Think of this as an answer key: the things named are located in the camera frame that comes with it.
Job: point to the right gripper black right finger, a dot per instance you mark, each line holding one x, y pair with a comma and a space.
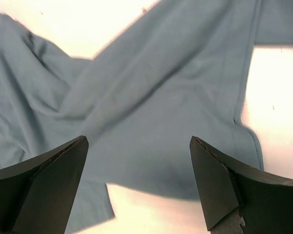
237, 198

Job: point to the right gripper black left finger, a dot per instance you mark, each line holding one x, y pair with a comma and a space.
37, 195

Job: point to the blue-grey t-shirt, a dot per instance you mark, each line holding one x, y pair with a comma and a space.
179, 71

